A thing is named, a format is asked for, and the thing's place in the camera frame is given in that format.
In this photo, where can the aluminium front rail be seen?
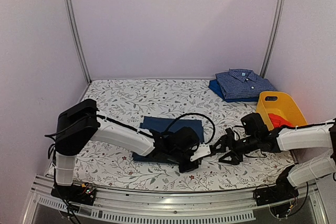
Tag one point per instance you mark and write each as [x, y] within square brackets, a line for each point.
[115, 205]

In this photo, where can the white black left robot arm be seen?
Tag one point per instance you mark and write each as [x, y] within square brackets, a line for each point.
[83, 122]

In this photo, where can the yellow plastic laundry basket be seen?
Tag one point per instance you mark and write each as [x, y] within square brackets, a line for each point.
[280, 104]

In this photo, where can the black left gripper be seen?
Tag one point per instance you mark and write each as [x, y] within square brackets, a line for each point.
[185, 168]

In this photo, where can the aluminium frame post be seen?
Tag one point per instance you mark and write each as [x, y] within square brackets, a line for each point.
[272, 37]
[76, 40]

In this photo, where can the grey blue garment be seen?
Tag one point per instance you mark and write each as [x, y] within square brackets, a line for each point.
[160, 124]

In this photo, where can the floral patterned table cloth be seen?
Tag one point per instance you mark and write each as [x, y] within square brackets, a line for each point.
[130, 101]

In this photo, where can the blue checkered button shirt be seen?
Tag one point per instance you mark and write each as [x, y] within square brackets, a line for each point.
[242, 84]

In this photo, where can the orange garment in basket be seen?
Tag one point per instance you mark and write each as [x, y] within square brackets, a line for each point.
[278, 121]

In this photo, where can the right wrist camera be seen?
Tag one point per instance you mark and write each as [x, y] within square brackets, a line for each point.
[230, 134]

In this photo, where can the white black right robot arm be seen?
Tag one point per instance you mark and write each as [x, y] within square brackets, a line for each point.
[279, 139]

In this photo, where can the right aluminium frame post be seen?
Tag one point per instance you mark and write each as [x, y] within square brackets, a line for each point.
[272, 37]

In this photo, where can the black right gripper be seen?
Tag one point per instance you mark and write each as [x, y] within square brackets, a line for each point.
[224, 140]

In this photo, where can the folded royal blue garment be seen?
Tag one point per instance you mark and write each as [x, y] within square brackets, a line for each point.
[215, 87]

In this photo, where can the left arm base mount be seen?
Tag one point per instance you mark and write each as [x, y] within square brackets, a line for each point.
[83, 194]

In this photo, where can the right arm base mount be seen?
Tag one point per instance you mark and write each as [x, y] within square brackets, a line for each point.
[275, 195]

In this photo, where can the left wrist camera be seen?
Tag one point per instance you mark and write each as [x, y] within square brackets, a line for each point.
[202, 151]

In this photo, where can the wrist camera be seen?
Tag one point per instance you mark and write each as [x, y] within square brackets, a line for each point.
[202, 151]
[230, 134]

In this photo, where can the left aluminium frame post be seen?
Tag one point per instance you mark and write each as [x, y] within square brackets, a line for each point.
[76, 40]

